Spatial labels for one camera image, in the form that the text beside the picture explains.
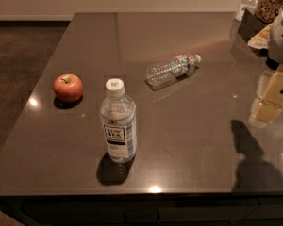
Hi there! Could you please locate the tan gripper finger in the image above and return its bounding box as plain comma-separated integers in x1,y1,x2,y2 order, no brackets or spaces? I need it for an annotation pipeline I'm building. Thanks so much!
248,71,273,128
262,71,283,123

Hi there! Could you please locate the blue-label plastic bottle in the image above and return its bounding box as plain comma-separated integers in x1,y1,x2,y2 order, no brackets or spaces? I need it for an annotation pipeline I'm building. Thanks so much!
100,78,137,164

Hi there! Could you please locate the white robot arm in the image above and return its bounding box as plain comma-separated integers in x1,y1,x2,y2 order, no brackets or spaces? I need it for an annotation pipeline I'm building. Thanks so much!
247,9,283,128

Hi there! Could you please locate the clear bottle in background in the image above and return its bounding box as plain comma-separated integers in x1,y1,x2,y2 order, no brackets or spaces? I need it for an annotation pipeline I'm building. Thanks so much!
235,0,258,22

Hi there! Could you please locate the clear water bottle lying down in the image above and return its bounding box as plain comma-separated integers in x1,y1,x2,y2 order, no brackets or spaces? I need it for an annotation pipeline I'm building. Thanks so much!
146,54,202,87

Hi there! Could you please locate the red apple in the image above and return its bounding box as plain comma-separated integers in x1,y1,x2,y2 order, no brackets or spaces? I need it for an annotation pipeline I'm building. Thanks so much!
53,74,83,103

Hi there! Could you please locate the cream snack packet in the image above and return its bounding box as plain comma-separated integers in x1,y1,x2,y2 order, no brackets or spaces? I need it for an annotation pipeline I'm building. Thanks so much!
247,24,272,49

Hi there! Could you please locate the black tray holder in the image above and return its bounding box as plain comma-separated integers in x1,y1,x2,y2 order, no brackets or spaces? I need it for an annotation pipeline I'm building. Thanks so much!
236,10,268,57

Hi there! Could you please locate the glass jar of granola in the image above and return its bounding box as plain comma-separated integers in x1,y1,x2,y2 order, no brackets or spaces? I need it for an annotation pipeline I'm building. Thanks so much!
255,0,283,24

